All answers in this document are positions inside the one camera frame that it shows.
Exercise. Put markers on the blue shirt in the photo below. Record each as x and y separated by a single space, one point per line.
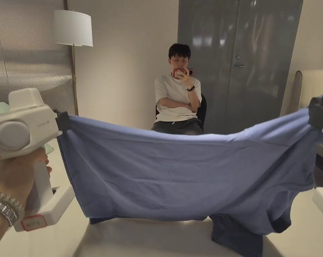
161 166

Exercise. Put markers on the bed with white sheet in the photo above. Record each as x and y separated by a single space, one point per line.
150 238

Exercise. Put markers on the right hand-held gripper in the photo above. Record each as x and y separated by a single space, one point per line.
318 113

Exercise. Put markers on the floor lamp with white shade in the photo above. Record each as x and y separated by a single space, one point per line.
73 26

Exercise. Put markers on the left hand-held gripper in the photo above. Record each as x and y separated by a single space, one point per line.
22 117

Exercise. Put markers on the person's left hand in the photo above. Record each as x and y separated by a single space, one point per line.
11 176

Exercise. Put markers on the grey double door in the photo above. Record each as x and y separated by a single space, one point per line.
231 53

